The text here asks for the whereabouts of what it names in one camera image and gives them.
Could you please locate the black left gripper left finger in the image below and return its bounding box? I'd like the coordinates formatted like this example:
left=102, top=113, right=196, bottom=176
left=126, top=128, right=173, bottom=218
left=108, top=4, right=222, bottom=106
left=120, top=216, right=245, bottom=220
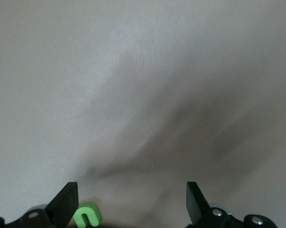
left=0, top=182, right=79, bottom=228

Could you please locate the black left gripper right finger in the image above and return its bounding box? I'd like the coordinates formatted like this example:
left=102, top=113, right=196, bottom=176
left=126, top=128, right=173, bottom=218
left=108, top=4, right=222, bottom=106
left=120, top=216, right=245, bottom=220
left=185, top=181, right=276, bottom=228

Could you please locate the green foam letter n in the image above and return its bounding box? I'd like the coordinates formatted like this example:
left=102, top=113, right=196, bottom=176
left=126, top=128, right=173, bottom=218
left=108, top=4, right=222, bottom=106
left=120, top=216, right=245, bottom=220
left=74, top=201, right=103, bottom=228

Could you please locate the brown table cover sheet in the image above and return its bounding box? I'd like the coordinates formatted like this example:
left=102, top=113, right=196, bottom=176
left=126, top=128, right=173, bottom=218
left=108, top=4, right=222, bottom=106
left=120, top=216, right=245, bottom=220
left=0, top=0, right=286, bottom=228

